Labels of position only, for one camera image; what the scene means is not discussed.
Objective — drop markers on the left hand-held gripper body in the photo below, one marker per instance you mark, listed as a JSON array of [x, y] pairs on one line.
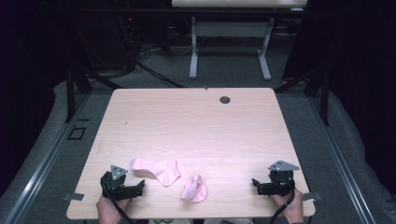
[[114, 182]]

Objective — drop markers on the white table with metal legs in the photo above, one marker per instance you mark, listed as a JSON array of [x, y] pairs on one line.
[[230, 29]]

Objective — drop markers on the black metal frame stand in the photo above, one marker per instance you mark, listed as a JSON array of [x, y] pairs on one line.
[[70, 93], [325, 96]]

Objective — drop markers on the long pink sock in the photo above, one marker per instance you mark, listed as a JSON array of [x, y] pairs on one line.
[[162, 171]]

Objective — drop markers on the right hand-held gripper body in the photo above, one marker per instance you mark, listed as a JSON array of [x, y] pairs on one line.
[[280, 182]]

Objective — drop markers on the grey metal table bracket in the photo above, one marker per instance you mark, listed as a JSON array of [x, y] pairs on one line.
[[312, 196], [73, 196]]

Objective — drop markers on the person's left hand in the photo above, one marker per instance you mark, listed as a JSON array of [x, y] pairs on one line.
[[109, 211]]

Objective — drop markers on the aluminium floor rail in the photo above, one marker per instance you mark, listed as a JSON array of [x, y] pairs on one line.
[[339, 158], [46, 165]]

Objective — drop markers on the person's right hand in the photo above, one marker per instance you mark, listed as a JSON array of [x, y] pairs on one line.
[[294, 208]]

